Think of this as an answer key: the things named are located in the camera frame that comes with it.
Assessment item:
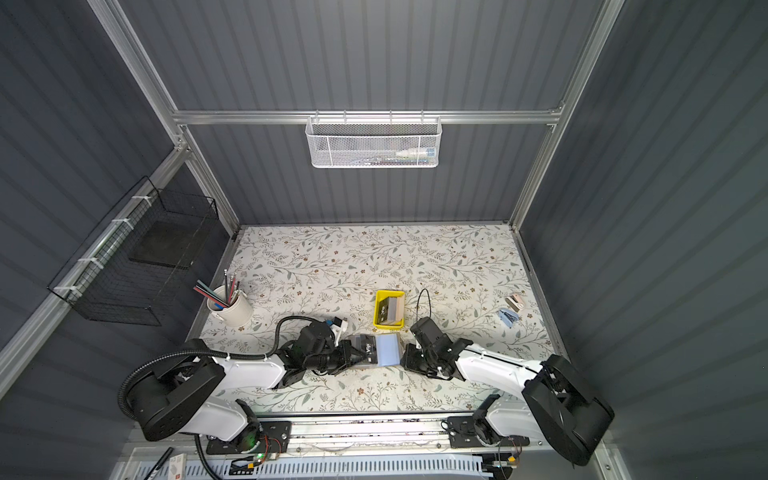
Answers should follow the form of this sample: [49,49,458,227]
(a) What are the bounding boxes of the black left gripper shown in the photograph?
[305,339,368,374]

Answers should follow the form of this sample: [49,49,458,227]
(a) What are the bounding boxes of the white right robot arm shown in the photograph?
[401,317,615,466]

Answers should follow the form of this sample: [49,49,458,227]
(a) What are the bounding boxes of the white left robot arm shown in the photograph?
[117,315,367,452]

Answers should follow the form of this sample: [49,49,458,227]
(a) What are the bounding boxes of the yellow plastic tray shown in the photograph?
[373,290,406,331]

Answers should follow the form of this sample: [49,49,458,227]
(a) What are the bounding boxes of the blue small clip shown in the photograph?
[497,308,520,328]

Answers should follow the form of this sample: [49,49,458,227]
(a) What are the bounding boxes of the white pen cup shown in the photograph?
[206,290,253,328]

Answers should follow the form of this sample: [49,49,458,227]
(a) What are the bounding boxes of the pink white small clip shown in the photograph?
[505,294,525,312]

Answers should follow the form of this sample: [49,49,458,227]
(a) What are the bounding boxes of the coloured pens in cup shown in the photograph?
[193,270,241,310]

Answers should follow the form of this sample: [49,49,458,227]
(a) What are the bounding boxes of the white tube in basket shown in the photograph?
[395,147,438,160]

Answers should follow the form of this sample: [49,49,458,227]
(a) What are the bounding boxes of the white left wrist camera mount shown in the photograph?
[327,317,348,346]

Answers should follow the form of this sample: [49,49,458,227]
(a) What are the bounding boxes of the black corrugated left cable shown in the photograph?
[116,315,328,421]

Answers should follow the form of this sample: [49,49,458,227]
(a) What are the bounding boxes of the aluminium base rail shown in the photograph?
[258,411,471,458]

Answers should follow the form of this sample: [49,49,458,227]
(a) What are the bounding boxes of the white slotted cable duct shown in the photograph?
[128,454,496,480]

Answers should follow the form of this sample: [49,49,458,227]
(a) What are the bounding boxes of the white wire mesh basket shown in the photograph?
[305,119,443,169]

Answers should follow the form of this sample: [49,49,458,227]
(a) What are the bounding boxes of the black wire basket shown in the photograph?
[48,177,219,327]

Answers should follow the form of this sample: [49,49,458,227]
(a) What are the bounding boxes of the aluminium frame post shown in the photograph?
[88,1,240,236]

